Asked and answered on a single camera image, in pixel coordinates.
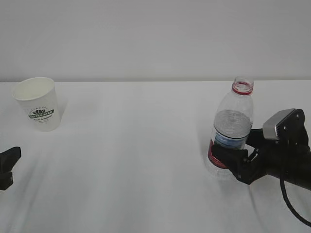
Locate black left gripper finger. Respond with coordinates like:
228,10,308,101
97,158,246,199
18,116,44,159
0,147,21,191

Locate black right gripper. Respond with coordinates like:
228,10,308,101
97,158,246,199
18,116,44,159
210,129,283,185

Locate clear plastic water bottle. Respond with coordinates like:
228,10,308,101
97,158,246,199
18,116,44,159
206,76,254,180

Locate white paper coffee cup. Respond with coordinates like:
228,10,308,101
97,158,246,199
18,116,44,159
12,77,61,132

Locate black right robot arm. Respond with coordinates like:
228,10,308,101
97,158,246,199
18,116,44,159
211,108,311,189

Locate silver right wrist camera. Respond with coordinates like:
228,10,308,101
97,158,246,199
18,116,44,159
262,108,295,140

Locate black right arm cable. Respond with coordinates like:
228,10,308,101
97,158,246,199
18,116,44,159
279,178,311,228

